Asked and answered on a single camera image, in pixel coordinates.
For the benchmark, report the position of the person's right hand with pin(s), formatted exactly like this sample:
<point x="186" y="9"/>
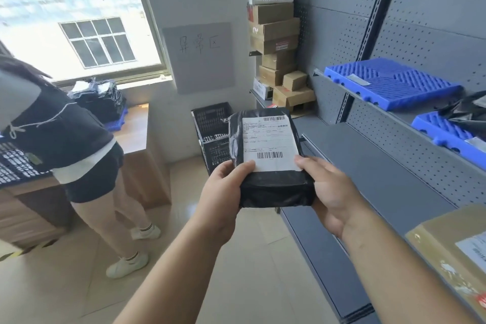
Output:
<point x="334" y="198"/>

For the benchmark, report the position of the person's left hand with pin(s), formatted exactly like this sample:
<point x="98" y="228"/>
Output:
<point x="220" y="202"/>

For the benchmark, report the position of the person's left thumb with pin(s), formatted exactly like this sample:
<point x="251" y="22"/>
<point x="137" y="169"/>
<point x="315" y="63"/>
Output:
<point x="243" y="170"/>

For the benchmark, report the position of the person's right thumb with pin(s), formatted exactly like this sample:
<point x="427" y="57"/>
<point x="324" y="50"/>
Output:
<point x="308" y="166"/>

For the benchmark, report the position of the black parcel with white label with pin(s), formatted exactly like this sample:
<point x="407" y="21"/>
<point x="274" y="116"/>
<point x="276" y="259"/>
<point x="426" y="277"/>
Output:
<point x="265" y="191"/>

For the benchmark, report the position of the person's left forearm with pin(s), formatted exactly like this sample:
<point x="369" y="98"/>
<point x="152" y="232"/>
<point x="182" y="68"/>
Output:
<point x="174" y="278"/>

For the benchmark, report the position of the person's right forearm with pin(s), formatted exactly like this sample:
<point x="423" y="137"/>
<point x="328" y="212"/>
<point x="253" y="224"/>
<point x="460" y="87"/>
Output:
<point x="402" y="270"/>

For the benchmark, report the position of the black plastic crate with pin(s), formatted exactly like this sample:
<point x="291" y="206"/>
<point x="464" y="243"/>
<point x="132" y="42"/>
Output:
<point x="19" y="164"/>
<point x="210" y="126"/>

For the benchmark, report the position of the grey pegboard shelf unit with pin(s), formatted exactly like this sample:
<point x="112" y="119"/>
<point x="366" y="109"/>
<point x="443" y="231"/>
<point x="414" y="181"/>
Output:
<point x="379" y="168"/>

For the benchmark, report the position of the wooden desk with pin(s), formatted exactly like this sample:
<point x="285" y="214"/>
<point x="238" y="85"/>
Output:
<point x="144" y="168"/>

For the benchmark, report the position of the grey tape strip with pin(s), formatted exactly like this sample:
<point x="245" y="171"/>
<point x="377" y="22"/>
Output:
<point x="359" y="79"/>

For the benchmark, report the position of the blue plastic tray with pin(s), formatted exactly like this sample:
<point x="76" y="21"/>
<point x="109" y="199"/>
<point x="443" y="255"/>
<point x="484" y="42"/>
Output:
<point x="448" y="136"/>
<point x="117" y="122"/>
<point x="391" y="82"/>

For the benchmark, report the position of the stack of cardboard boxes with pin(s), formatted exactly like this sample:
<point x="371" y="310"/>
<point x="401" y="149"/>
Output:
<point x="273" y="31"/>

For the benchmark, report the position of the labelled cardboard box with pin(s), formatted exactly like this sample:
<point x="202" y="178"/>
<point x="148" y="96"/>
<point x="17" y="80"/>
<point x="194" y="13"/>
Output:
<point x="444" y="244"/>

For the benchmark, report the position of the pile of black parcels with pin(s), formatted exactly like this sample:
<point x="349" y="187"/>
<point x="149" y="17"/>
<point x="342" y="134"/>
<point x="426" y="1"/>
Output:
<point x="100" y="99"/>

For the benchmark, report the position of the black plastic mailer bag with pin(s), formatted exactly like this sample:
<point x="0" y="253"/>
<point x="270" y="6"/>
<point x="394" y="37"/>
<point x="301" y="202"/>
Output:
<point x="469" y="111"/>

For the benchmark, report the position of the yellow black floor tape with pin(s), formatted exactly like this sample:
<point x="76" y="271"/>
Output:
<point x="22" y="249"/>

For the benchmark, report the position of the white paper wall sign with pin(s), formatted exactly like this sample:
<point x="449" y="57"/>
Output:
<point x="201" y="58"/>

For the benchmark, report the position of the window with metal frame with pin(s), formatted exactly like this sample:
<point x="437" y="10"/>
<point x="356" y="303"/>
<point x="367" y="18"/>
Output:
<point x="76" y="12"/>

